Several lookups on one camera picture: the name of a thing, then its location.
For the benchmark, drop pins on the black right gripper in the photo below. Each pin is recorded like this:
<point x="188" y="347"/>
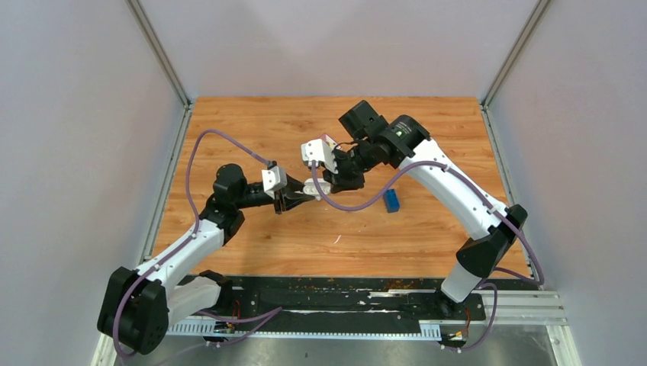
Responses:
<point x="342" y="181"/>

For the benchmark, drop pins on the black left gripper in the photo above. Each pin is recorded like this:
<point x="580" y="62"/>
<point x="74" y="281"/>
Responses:
<point x="289" y="202"/>

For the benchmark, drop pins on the white earbud case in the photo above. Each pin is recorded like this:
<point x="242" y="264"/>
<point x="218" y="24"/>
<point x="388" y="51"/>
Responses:
<point x="315" y="189"/>

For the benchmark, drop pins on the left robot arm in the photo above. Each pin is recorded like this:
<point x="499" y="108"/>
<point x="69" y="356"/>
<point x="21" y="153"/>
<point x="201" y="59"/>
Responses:
<point x="141" y="304"/>

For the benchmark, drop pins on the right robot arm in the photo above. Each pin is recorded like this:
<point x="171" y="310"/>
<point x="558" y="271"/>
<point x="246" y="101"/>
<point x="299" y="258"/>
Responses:
<point x="405" y="145"/>

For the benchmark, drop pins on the playing card box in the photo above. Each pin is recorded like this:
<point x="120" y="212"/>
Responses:
<point x="328" y="140"/>

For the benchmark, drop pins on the blue building block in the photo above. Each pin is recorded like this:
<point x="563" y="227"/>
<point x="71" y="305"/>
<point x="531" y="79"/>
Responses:
<point x="391" y="201"/>

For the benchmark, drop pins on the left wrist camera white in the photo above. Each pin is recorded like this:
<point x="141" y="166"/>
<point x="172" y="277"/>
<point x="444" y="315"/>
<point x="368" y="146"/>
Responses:
<point x="274" y="179"/>

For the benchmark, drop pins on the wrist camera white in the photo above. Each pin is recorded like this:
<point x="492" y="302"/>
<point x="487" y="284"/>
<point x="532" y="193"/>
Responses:
<point x="274" y="179"/>
<point x="317" y="153"/>

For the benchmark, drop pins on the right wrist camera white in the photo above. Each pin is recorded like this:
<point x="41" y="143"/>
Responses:
<point x="317" y="153"/>

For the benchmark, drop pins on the left aluminium corner post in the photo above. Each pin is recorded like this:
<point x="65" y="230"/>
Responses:
<point x="148" y="31"/>

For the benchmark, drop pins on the aluminium corner post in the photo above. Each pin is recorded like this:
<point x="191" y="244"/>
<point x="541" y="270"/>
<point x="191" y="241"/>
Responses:
<point x="532" y="22"/>
<point x="148" y="31"/>

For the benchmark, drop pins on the right aluminium corner post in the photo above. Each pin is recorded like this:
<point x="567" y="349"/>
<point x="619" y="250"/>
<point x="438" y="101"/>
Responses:
<point x="532" y="22"/>

